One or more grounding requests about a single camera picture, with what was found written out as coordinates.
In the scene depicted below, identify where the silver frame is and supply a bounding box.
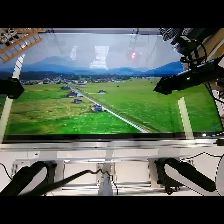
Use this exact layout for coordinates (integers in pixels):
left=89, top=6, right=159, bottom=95
left=0, top=137, right=224, bottom=197

